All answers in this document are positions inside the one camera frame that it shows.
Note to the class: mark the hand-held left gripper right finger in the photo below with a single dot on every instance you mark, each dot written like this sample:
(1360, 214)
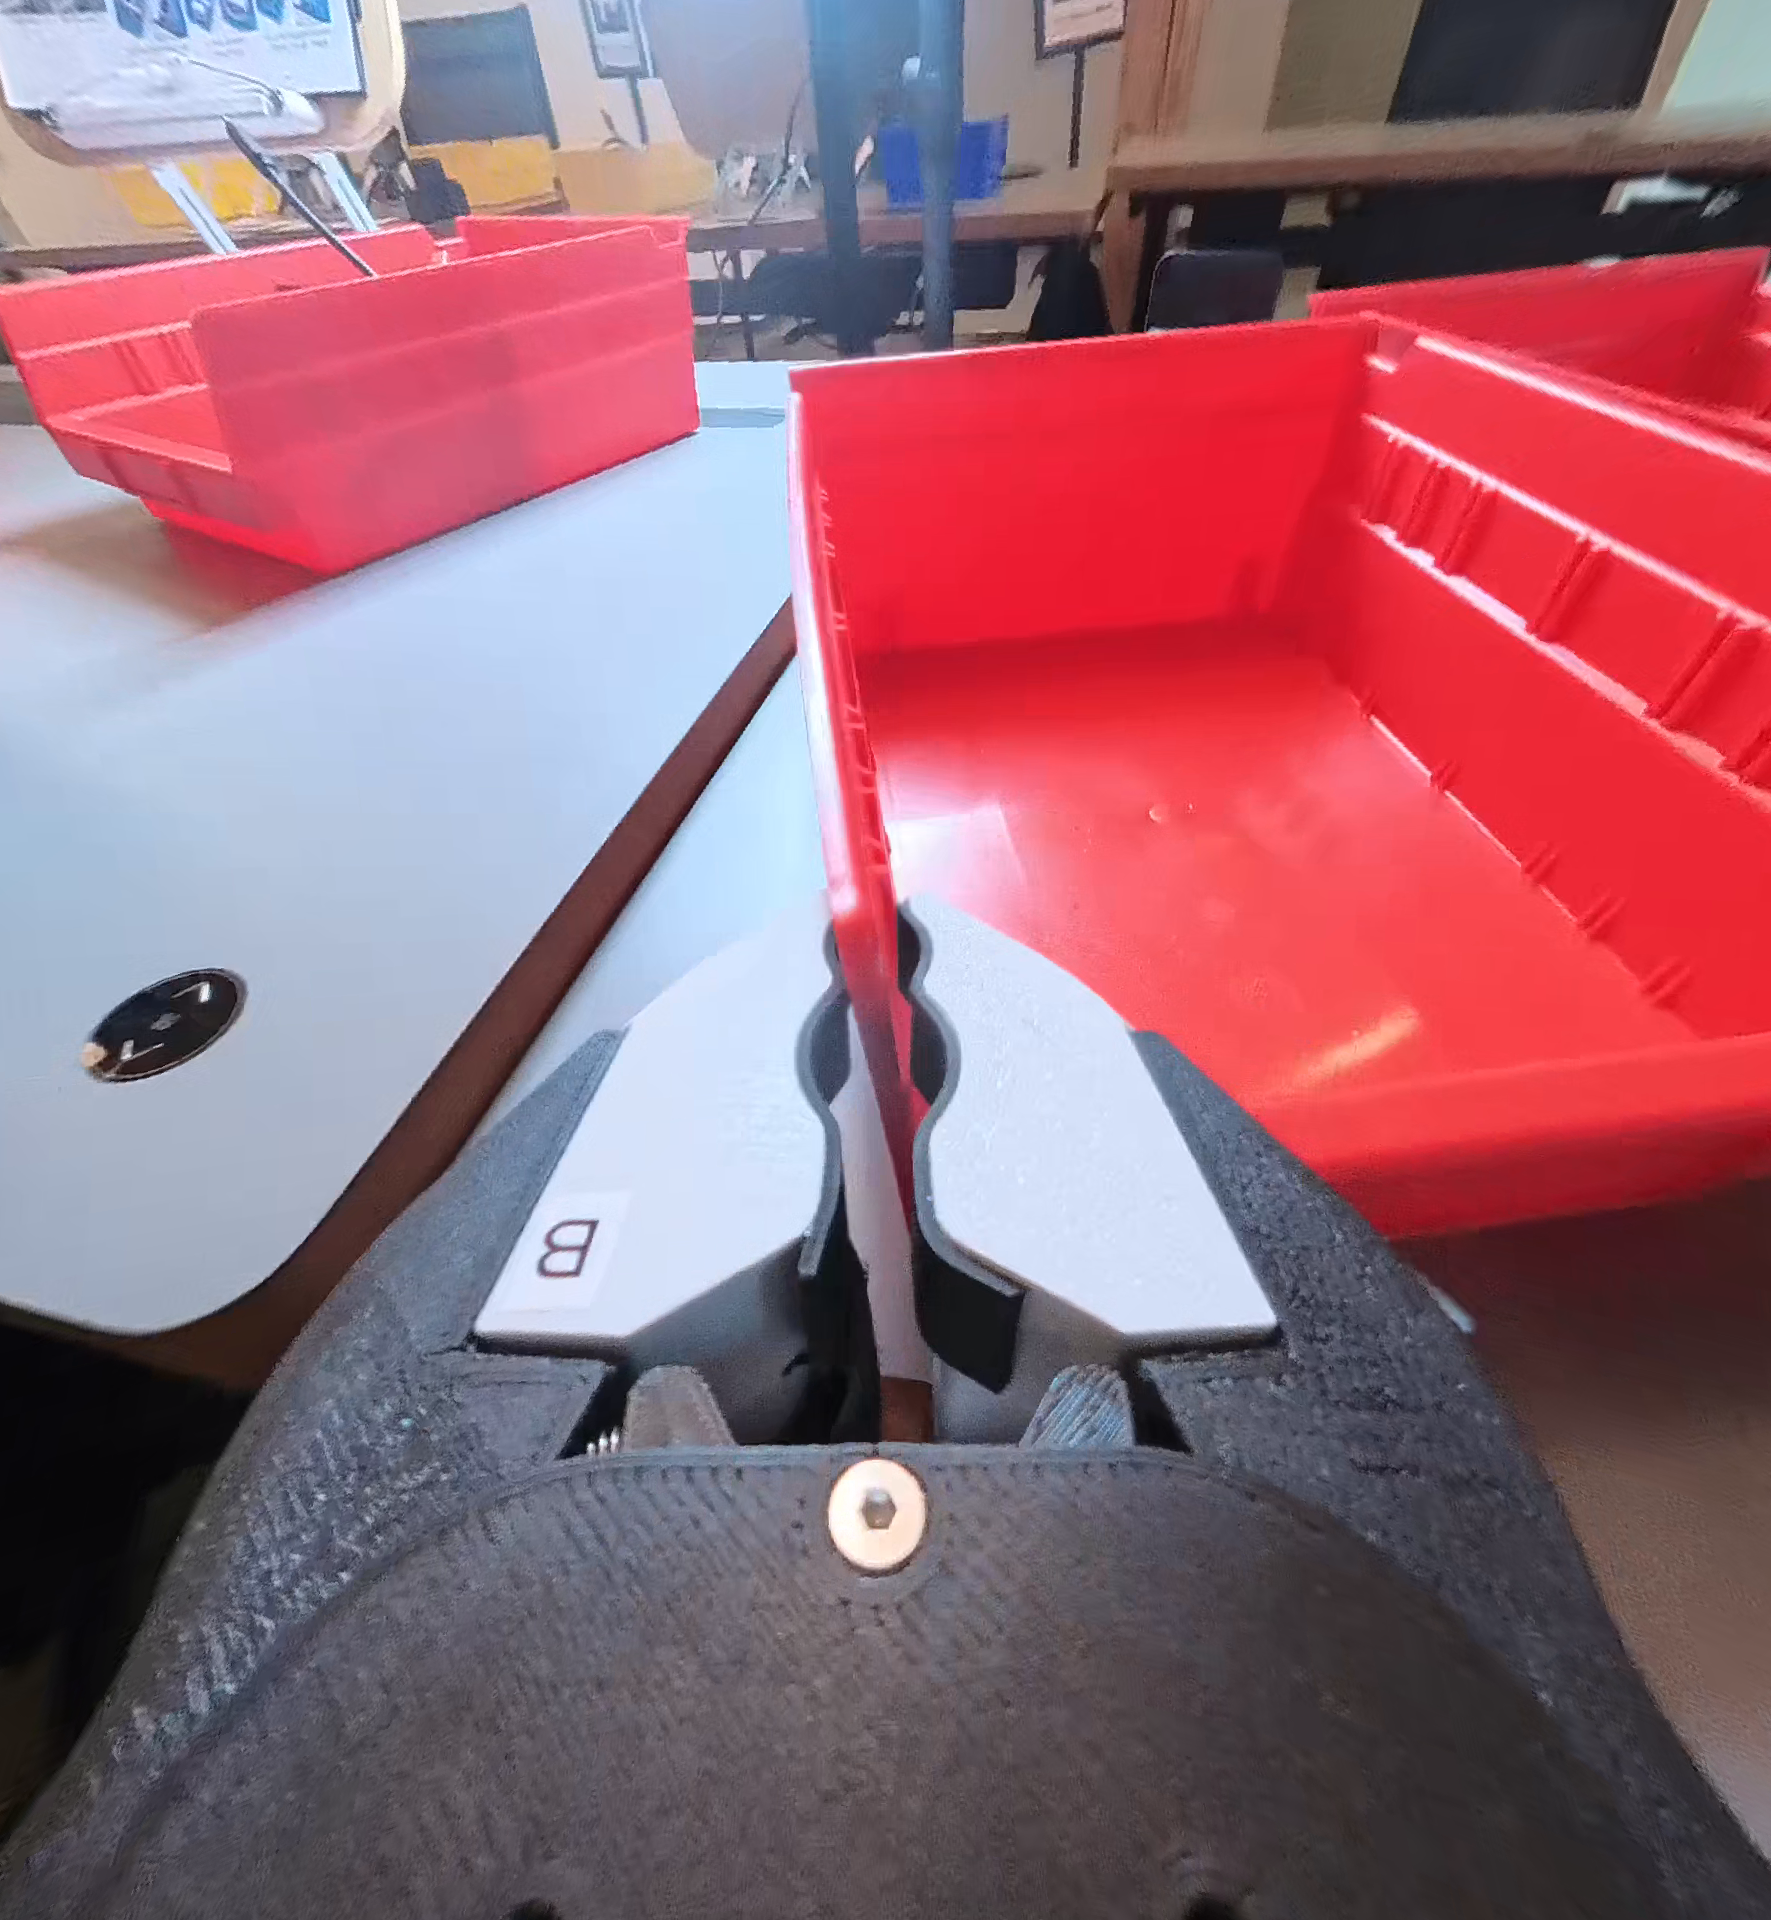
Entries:
(1080, 1170)

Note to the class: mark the black chair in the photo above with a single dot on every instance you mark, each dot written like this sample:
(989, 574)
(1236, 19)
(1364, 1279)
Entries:
(1214, 287)

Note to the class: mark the black stand pole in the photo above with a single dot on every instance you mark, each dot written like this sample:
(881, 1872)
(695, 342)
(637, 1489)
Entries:
(937, 180)

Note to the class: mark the black rod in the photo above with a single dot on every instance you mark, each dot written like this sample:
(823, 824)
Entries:
(301, 201)

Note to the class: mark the wooden table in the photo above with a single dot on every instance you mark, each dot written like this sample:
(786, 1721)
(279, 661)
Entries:
(1425, 149)

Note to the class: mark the wooden instruction sign board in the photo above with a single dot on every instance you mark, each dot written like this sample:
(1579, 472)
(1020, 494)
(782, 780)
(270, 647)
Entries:
(180, 59)

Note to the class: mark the red plastic storage bin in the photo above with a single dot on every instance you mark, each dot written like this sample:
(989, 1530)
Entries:
(375, 404)
(1576, 323)
(1276, 841)

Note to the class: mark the blue storage bin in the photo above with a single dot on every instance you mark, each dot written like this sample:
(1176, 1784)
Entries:
(960, 157)

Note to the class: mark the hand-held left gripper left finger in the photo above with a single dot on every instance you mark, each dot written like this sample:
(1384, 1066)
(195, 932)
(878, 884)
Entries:
(676, 1155)

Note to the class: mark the framed wall picture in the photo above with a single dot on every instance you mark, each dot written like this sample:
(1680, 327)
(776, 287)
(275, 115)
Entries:
(1080, 23)
(614, 32)

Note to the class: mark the black screen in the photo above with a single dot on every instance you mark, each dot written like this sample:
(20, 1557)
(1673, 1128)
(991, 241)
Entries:
(479, 81)

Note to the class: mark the sign holder stand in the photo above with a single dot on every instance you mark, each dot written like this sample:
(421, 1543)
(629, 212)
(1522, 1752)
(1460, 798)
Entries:
(195, 210)

